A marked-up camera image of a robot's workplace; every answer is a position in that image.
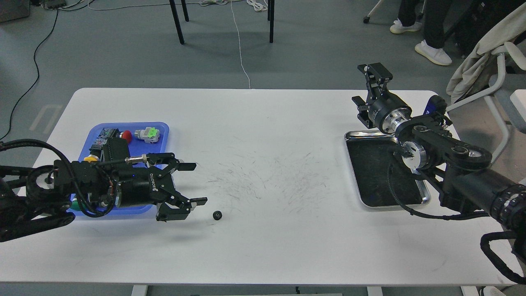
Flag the small black gear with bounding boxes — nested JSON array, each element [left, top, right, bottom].
[[212, 210, 222, 221]]

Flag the person legs white shoes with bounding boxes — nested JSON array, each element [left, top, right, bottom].
[[390, 0, 453, 66]]

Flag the black cable on floor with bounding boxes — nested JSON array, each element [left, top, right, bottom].
[[0, 0, 96, 141]]

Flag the blue plastic tray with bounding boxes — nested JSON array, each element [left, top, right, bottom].
[[68, 122, 169, 217]]

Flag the white cable on floor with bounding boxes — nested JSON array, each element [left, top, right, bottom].
[[200, 0, 268, 90]]

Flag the yellow push button switch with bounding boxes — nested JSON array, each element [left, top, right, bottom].
[[84, 138, 107, 162]]

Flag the red push button switch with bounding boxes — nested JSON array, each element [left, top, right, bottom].
[[98, 128, 133, 145]]

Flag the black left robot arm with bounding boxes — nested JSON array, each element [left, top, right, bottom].
[[1, 137, 208, 242]]

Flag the black chair legs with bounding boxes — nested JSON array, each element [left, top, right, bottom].
[[168, 0, 275, 45]]

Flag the white chair with beige cloth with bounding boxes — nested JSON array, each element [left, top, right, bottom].
[[446, 4, 526, 163]]

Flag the white rolling chair base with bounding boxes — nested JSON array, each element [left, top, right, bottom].
[[362, 0, 383, 24]]

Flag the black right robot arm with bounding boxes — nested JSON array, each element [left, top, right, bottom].
[[352, 62, 526, 284]]

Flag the silver metal tray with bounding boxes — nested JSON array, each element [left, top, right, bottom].
[[344, 131, 431, 209]]

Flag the grey green switch part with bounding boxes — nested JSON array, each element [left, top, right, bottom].
[[134, 126, 160, 144]]

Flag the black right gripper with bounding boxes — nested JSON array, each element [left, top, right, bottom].
[[352, 62, 413, 134]]

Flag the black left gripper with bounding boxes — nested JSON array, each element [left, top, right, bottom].
[[117, 153, 208, 222]]

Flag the green push button switch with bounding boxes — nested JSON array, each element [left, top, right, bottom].
[[68, 197, 81, 212]]

